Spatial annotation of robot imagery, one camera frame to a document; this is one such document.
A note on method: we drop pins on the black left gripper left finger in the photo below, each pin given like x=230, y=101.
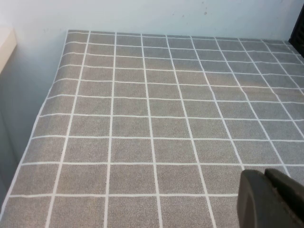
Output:
x=259, y=202

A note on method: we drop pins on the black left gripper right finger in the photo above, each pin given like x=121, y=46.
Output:
x=292, y=197

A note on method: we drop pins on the black perforated book stand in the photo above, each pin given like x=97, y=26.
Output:
x=298, y=28

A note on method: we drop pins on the grey checked tablecloth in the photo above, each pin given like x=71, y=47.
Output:
x=147, y=123

